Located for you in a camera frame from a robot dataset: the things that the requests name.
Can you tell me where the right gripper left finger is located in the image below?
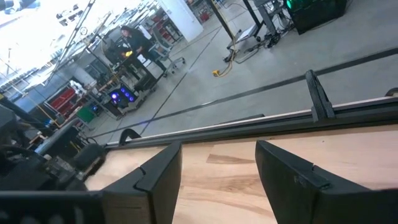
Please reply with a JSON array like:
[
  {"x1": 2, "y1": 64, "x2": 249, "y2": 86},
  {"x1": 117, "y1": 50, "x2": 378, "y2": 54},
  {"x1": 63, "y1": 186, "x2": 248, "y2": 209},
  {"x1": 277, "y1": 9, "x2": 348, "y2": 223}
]
[{"x1": 102, "y1": 141, "x2": 183, "y2": 224}]

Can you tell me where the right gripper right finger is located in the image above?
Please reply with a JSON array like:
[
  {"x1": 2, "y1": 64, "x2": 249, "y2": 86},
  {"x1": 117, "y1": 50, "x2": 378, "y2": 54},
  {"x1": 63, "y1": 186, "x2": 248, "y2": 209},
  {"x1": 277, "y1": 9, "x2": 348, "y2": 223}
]
[{"x1": 254, "y1": 139, "x2": 398, "y2": 224}]

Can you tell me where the green bin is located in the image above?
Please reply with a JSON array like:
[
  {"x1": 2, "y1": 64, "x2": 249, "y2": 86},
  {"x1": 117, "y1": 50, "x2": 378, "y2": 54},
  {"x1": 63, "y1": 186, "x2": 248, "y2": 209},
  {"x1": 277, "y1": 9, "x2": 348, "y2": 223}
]
[{"x1": 76, "y1": 106, "x2": 96, "y2": 123}]

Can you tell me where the red storage bin rack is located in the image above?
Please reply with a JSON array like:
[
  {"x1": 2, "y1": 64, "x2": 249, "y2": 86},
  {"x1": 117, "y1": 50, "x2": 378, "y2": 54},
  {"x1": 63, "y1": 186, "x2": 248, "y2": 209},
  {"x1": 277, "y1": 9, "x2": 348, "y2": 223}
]
[{"x1": 48, "y1": 86, "x2": 78, "y2": 116}]

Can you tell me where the computer case with purple lights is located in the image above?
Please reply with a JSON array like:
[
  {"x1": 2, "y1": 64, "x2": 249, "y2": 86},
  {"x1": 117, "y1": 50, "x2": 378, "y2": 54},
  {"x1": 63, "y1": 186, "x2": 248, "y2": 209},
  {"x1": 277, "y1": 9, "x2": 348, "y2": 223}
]
[{"x1": 107, "y1": 83, "x2": 139, "y2": 110}]

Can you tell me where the black work table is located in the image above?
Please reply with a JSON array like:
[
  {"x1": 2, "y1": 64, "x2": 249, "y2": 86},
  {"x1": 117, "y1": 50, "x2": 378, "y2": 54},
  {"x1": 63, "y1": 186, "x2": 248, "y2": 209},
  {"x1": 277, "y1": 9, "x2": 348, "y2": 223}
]
[{"x1": 119, "y1": 52, "x2": 165, "y2": 94}]

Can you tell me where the black diagonal truss pole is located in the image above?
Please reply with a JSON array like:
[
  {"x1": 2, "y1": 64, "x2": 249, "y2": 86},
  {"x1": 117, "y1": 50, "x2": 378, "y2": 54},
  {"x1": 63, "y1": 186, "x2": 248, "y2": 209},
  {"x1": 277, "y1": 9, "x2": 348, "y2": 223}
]
[{"x1": 46, "y1": 0, "x2": 97, "y2": 85}]

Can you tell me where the grey office chair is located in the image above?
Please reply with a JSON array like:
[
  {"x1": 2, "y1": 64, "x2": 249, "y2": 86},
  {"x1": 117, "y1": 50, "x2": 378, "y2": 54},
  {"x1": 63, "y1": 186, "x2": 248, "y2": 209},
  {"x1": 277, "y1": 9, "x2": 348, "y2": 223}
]
[{"x1": 152, "y1": 27, "x2": 187, "y2": 77}]

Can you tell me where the person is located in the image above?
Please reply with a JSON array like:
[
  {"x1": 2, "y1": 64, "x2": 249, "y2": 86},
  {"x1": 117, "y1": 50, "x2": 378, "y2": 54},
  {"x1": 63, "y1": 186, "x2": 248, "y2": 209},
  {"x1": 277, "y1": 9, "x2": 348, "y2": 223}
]
[{"x1": 119, "y1": 25, "x2": 169, "y2": 78}]

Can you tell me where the white pillar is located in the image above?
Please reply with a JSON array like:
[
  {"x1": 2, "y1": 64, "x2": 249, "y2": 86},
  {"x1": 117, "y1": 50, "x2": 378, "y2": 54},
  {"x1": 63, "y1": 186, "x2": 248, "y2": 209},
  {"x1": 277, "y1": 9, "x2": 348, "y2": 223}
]
[{"x1": 157, "y1": 0, "x2": 205, "y2": 43}]

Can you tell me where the black computer with green light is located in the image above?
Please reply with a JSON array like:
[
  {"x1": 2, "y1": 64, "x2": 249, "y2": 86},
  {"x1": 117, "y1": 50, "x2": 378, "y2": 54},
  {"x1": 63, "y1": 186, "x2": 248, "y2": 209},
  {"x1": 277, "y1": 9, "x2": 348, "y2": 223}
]
[{"x1": 284, "y1": 0, "x2": 348, "y2": 35}]

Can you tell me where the grey workstation stand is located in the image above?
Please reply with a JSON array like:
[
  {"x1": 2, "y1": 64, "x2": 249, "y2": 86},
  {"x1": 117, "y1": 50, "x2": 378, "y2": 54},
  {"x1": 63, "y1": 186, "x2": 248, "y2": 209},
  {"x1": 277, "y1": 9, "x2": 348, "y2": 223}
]
[{"x1": 223, "y1": 0, "x2": 282, "y2": 63}]

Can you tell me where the black aluminium table frame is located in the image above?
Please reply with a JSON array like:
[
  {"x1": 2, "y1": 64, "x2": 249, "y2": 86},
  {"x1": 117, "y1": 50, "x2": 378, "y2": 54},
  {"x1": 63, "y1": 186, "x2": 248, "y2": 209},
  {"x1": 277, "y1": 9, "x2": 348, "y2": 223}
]
[{"x1": 105, "y1": 96, "x2": 398, "y2": 150}]

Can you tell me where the yellow floor cable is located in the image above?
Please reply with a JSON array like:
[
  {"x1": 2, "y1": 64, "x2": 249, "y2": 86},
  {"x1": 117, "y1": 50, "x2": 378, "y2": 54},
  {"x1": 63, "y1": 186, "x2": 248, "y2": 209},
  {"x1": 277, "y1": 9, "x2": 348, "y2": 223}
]
[{"x1": 211, "y1": 30, "x2": 238, "y2": 78}]

